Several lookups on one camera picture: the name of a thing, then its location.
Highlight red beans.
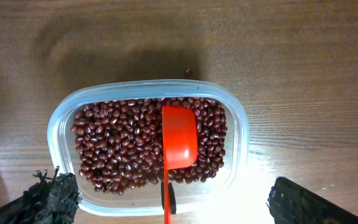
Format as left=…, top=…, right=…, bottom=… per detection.
left=70, top=96, right=227, bottom=195

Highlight clear plastic container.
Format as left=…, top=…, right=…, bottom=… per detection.
left=47, top=80, right=249, bottom=217

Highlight orange measuring scoop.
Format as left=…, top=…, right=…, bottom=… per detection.
left=162, top=106, right=198, bottom=224

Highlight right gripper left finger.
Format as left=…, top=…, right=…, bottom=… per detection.
left=0, top=167, right=82, bottom=224

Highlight stray red bean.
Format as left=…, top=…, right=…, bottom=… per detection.
left=185, top=69, right=192, bottom=77

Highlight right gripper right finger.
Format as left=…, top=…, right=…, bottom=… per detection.
left=267, top=177, right=358, bottom=224

